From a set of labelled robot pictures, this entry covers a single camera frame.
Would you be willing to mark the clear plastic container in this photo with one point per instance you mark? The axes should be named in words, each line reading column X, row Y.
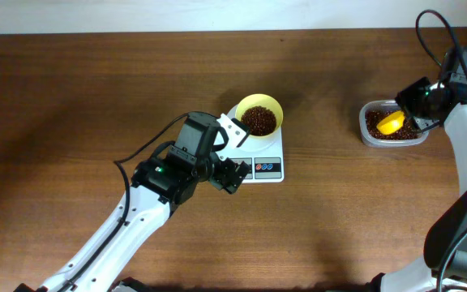
column 371, row 141

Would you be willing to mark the yellow measuring scoop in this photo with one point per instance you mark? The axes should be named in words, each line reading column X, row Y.
column 392, row 123

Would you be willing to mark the white digital kitchen scale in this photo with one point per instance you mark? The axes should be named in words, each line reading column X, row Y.
column 264, row 154

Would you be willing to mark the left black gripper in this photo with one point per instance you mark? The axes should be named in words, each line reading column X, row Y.
column 222, row 181

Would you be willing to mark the red beans in container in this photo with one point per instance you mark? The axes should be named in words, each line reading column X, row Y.
column 407, row 132

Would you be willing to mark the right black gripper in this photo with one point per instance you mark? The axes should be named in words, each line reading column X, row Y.
column 404, row 96

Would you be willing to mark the red beans in bowl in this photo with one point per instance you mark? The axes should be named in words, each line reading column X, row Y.
column 260, row 120

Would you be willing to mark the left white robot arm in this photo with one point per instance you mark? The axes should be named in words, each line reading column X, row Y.
column 158, row 186

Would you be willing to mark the yellow plastic bowl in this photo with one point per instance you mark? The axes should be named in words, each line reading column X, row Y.
column 264, row 100

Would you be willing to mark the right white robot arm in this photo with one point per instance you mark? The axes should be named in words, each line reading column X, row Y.
column 443, row 265

